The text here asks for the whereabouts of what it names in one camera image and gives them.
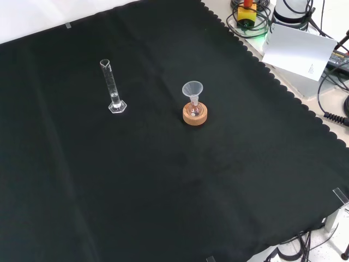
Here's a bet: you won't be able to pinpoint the clear glass graduated cylinder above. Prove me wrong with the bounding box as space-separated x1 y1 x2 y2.
99 58 128 114

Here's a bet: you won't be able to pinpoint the round-bottom glass flask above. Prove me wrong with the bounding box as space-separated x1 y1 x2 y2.
188 95 204 118

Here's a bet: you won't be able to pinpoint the clear plastic funnel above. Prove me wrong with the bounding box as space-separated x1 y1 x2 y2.
182 80 204 100

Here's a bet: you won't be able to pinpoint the black bench cloth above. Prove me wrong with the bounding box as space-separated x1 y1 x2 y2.
0 0 349 262

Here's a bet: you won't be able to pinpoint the grey box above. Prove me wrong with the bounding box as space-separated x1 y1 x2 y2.
268 64 324 99

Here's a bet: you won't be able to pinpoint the yellow stop button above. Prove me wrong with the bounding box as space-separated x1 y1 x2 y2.
236 0 258 29

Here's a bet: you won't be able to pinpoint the pale white board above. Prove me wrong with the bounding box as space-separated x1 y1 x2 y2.
261 22 338 82

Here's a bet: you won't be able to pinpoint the black power adapter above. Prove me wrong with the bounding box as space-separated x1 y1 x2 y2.
326 49 349 72

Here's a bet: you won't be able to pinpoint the black tripod leg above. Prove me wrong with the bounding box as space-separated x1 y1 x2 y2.
334 28 349 51

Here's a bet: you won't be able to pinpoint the cork ring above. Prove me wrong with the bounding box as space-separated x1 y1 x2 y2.
182 102 209 126

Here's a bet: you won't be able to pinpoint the black cable bundle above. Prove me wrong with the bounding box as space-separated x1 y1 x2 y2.
225 0 273 38

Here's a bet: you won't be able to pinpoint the black coiled cable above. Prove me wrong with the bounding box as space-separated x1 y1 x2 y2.
317 69 349 126

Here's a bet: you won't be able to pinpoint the black floor cables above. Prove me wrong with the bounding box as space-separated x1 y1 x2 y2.
263 230 339 262

